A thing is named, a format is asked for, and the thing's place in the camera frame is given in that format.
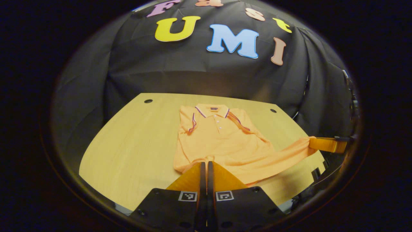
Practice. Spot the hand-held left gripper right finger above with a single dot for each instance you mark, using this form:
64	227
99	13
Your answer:
244	209

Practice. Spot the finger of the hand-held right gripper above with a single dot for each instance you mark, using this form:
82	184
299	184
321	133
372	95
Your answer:
326	144

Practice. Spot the black backdrop cloth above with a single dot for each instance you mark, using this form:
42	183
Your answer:
193	74

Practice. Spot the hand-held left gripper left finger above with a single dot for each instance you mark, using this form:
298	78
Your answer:
173	209

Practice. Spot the orange T-shirt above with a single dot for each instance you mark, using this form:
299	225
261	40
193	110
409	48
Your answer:
225	141

